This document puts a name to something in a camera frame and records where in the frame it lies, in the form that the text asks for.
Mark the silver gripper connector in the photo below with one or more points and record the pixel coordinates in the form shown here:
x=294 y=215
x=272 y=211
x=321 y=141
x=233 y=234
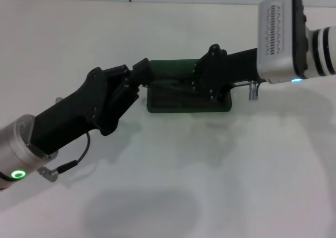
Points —
x=252 y=91
x=58 y=99

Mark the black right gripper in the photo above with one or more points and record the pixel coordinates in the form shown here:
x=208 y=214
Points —
x=212 y=70

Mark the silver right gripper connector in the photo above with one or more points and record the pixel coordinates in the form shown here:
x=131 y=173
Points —
x=252 y=91

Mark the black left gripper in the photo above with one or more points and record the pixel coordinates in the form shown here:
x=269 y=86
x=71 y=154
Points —
x=73 y=112

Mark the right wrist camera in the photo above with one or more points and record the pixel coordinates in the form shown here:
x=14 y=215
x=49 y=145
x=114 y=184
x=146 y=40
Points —
x=278 y=38

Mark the black glasses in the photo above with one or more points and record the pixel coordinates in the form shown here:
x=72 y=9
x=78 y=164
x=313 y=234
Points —
x=173 y=86

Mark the green glasses case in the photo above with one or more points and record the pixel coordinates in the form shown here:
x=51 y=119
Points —
x=178 y=104

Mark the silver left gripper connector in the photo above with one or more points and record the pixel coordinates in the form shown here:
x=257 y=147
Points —
x=58 y=99

